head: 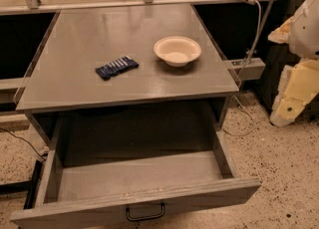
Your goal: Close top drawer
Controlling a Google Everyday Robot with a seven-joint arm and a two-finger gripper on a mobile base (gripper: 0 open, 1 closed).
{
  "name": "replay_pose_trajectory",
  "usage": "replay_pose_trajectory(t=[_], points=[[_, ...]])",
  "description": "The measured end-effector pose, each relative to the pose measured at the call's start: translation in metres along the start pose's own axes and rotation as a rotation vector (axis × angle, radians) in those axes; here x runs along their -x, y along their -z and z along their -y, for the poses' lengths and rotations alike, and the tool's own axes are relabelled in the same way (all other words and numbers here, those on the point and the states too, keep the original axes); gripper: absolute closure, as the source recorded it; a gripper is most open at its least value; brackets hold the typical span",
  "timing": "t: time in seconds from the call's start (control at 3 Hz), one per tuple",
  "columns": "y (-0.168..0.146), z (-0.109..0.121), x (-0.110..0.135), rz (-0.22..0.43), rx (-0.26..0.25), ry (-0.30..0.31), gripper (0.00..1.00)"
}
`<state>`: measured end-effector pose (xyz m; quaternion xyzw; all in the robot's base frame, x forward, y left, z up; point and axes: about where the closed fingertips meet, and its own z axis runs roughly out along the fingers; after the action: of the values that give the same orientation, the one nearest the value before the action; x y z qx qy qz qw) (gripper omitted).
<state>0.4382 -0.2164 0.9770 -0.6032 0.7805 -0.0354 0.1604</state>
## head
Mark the grey metal bracket box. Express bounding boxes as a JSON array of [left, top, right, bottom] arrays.
[[226, 58, 265, 81]]

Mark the grey top drawer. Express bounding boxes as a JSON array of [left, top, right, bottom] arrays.
[[11, 117, 260, 229]]

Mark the dark blue snack packet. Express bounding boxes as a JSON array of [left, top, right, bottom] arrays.
[[95, 56, 139, 81]]

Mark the white power cable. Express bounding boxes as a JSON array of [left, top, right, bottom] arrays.
[[221, 0, 263, 137]]

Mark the black drawer handle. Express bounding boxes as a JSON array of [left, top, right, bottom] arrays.
[[126, 203, 165, 222]]

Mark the black floor cable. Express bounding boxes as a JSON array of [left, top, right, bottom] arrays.
[[0, 126, 48, 163]]

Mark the dark cabinet at right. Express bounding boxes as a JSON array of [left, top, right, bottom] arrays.
[[255, 0, 319, 121]]

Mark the white paper bowl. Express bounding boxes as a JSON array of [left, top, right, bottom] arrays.
[[154, 36, 201, 67]]

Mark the grey shelf rail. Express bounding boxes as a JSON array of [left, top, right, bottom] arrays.
[[0, 0, 284, 16]]

